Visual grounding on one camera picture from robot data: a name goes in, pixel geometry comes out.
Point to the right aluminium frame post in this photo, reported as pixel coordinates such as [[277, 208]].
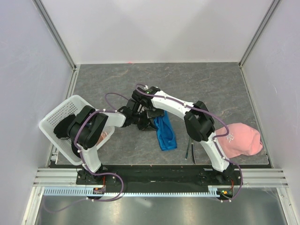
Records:
[[259, 31]]

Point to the pink cap in basket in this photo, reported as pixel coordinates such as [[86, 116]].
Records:
[[102, 138]]

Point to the black cloth in basket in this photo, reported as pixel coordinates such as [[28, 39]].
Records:
[[62, 127]]

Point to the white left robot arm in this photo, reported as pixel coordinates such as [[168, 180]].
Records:
[[87, 126]]

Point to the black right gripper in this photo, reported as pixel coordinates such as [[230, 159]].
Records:
[[152, 115]]

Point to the silver table knife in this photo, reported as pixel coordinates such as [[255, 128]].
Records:
[[193, 153]]

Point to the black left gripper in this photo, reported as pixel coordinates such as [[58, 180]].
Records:
[[147, 123]]

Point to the blue cloth napkin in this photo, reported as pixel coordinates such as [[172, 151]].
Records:
[[165, 134]]

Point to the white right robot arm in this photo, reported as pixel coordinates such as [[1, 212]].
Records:
[[201, 125]]

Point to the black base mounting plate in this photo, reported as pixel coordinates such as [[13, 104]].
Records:
[[157, 178]]

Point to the left aluminium frame post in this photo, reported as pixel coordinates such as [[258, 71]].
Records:
[[54, 32]]

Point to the iridescent rainbow fork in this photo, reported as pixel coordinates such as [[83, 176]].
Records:
[[188, 147]]

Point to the pink baseball cap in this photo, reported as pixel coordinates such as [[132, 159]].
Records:
[[241, 140]]

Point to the aluminium frame post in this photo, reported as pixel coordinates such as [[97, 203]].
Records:
[[54, 32], [259, 31]]

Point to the white plastic perforated basket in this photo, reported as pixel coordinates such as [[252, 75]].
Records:
[[73, 105]]

